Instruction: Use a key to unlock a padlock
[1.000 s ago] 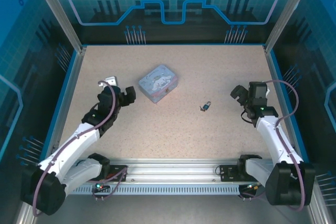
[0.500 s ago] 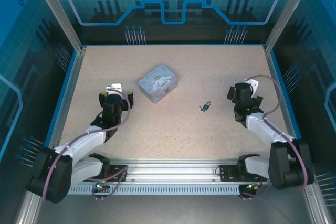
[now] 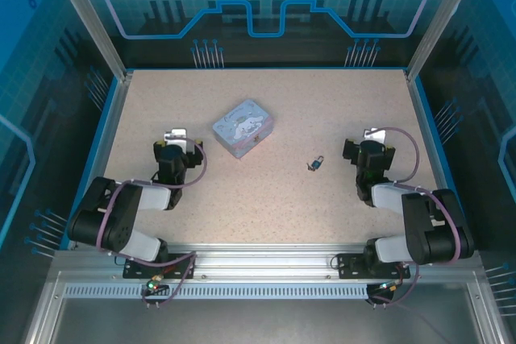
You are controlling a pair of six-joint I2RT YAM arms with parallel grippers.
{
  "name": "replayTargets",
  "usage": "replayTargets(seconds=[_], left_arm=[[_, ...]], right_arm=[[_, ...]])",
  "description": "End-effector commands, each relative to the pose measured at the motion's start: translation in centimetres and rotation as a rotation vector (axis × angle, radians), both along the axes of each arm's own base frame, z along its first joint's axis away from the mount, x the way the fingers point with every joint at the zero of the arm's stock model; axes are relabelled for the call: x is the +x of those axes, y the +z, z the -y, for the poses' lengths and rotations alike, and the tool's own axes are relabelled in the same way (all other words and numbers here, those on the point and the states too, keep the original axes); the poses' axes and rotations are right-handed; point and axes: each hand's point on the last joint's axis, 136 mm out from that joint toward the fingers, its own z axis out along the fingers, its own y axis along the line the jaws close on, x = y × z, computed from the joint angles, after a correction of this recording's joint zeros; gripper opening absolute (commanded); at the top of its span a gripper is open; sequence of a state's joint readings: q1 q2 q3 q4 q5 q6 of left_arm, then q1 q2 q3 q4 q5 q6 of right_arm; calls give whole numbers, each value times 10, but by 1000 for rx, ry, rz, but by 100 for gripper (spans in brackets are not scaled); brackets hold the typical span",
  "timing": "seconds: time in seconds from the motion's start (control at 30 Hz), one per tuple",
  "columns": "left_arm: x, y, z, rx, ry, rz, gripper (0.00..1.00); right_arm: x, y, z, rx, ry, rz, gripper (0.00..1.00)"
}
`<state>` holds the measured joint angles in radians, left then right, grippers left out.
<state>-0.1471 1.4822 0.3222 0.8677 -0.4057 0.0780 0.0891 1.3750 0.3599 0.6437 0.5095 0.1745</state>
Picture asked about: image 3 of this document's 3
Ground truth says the blue cartoon tin box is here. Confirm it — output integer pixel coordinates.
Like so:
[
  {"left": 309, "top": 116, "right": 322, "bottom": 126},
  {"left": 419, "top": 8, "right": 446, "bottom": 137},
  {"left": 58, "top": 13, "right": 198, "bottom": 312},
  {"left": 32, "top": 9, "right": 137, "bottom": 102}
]
[{"left": 212, "top": 98, "right": 273, "bottom": 159}]

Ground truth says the black base plate left arm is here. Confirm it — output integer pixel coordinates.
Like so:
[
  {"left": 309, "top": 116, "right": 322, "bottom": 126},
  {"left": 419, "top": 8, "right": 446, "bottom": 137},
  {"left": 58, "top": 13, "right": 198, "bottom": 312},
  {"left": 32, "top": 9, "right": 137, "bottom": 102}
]
[{"left": 123, "top": 252, "right": 198, "bottom": 280}]

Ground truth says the black base plate right arm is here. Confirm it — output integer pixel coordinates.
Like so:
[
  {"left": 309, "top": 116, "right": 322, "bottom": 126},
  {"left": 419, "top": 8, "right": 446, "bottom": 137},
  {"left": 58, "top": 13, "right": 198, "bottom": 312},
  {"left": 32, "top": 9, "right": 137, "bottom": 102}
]
[{"left": 336, "top": 253, "right": 411, "bottom": 280}]

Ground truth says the connector with green light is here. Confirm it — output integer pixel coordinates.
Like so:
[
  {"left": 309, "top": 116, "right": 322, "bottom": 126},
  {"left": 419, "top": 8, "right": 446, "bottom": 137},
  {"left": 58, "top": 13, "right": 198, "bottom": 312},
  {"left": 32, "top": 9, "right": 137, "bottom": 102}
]
[
  {"left": 378, "top": 279, "right": 405, "bottom": 293},
  {"left": 147, "top": 275, "right": 167, "bottom": 293}
]

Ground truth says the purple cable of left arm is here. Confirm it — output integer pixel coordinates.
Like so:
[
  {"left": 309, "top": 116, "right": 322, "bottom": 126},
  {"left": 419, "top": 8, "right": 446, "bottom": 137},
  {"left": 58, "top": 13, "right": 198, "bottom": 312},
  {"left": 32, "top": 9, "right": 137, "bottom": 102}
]
[{"left": 96, "top": 143, "right": 209, "bottom": 309}]

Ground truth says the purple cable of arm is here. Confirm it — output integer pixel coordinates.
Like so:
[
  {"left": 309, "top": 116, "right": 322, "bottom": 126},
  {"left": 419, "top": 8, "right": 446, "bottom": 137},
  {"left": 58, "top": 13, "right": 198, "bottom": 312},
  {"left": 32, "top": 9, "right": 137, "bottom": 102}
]
[
  {"left": 96, "top": 143, "right": 209, "bottom": 309},
  {"left": 377, "top": 126, "right": 464, "bottom": 309}
]

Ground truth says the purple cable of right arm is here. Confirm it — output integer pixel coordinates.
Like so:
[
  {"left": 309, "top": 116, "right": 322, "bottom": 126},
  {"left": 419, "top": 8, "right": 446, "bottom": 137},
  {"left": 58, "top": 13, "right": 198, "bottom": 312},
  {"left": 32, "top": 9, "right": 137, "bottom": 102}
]
[{"left": 377, "top": 126, "right": 464, "bottom": 309}]

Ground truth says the aluminium side rail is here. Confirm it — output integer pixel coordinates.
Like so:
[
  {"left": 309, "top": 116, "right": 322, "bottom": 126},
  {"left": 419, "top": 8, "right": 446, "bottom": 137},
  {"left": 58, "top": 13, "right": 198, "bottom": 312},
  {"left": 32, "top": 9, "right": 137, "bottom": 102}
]
[
  {"left": 405, "top": 72, "right": 464, "bottom": 249},
  {"left": 68, "top": 72, "right": 134, "bottom": 249}
]

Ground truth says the aluminium cross rail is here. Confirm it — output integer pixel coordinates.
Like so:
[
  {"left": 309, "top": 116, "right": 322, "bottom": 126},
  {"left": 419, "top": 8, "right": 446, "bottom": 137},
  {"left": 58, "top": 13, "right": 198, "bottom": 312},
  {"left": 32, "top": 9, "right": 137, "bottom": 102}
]
[{"left": 52, "top": 243, "right": 485, "bottom": 281}]

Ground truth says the slotted grey cable duct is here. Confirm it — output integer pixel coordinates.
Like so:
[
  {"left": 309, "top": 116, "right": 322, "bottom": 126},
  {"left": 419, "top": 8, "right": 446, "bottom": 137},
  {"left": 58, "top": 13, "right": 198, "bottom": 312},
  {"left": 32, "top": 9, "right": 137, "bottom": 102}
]
[{"left": 64, "top": 284, "right": 372, "bottom": 300}]

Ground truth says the aluminium frame post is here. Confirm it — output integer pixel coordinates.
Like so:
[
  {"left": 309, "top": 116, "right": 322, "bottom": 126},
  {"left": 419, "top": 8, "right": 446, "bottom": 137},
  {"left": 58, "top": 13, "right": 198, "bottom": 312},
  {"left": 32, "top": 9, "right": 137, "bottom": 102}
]
[
  {"left": 44, "top": 0, "right": 134, "bottom": 81},
  {"left": 405, "top": 0, "right": 476, "bottom": 83}
]

